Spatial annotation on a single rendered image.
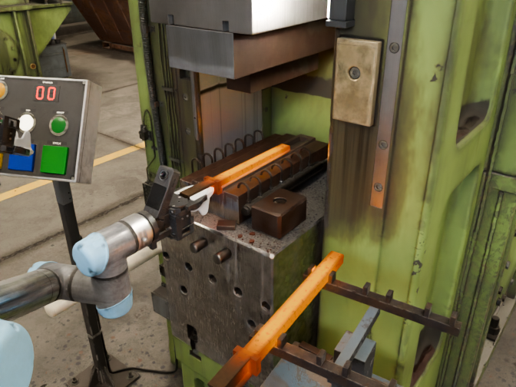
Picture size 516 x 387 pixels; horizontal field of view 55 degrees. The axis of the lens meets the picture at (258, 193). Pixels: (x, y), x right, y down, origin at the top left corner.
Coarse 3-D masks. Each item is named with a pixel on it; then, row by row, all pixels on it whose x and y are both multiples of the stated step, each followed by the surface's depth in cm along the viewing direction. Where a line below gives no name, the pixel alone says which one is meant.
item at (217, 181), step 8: (280, 144) 141; (264, 152) 136; (272, 152) 136; (280, 152) 137; (248, 160) 131; (256, 160) 131; (264, 160) 132; (232, 168) 126; (240, 168) 126; (248, 168) 127; (208, 176) 120; (216, 176) 122; (224, 176) 122; (232, 176) 123; (200, 184) 117; (208, 184) 117; (216, 184) 118; (184, 192) 113; (192, 192) 113; (216, 192) 119
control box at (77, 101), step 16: (0, 80) 138; (16, 80) 137; (32, 80) 136; (48, 80) 135; (64, 80) 134; (80, 80) 133; (16, 96) 137; (32, 96) 135; (64, 96) 134; (80, 96) 133; (96, 96) 138; (0, 112) 137; (16, 112) 136; (32, 112) 135; (48, 112) 134; (64, 112) 133; (80, 112) 132; (96, 112) 138; (32, 128) 135; (48, 128) 134; (80, 128) 132; (96, 128) 139; (48, 144) 134; (64, 144) 133; (80, 144) 132; (80, 160) 133; (16, 176) 136; (32, 176) 134; (48, 176) 133; (64, 176) 132; (80, 176) 133
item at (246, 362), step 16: (336, 256) 105; (320, 272) 100; (304, 288) 96; (320, 288) 98; (288, 304) 92; (304, 304) 93; (272, 320) 88; (288, 320) 88; (256, 336) 84; (272, 336) 84; (240, 352) 80; (256, 352) 81; (224, 368) 77; (240, 368) 77; (256, 368) 79; (208, 384) 74; (224, 384) 74; (240, 384) 79
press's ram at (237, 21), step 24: (168, 0) 107; (192, 0) 103; (216, 0) 99; (240, 0) 95; (264, 0) 97; (288, 0) 103; (312, 0) 109; (168, 24) 110; (192, 24) 105; (216, 24) 101; (240, 24) 97; (264, 24) 99; (288, 24) 105
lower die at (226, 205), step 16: (256, 144) 149; (272, 144) 146; (304, 144) 144; (320, 144) 145; (224, 160) 138; (240, 160) 136; (272, 160) 133; (304, 160) 137; (320, 160) 144; (192, 176) 130; (240, 176) 125; (288, 176) 132; (224, 192) 119; (240, 192) 118; (256, 192) 122; (208, 208) 125; (224, 208) 121; (240, 208) 119
